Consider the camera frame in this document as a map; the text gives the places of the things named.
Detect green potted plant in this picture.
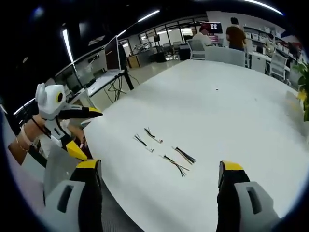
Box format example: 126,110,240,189
291,61,309,116

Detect person's left hand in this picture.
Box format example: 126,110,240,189
23,115,48,144

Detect wooden cabinet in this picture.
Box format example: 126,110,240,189
126,55,142,69

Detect large dark monitor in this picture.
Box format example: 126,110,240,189
104,35,128,72

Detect bundle of black cables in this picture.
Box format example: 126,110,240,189
106,76,130,100

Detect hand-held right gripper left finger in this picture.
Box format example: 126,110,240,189
44,159,103,232

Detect beaded bracelet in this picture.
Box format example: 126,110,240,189
16,131,32,152

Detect white office desk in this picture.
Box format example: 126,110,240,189
84,69,126,98

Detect storage shelves with boxes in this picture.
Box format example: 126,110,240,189
243,23,303,59

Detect ceiling light strip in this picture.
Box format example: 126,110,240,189
62,29,75,64
137,9,161,23

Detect wall screen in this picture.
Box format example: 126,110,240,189
200,22,223,35

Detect JST connector cable black wires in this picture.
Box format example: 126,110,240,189
133,133,155,153
143,127,164,144

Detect JST connector cable multicolour wires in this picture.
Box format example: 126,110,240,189
171,145,197,165
159,154,190,178

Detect white partition cabinet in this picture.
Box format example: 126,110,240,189
204,45,246,68

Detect white mesh office chair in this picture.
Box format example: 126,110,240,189
268,51,291,82
187,39,206,60

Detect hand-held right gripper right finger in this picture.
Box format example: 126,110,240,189
216,160,281,232

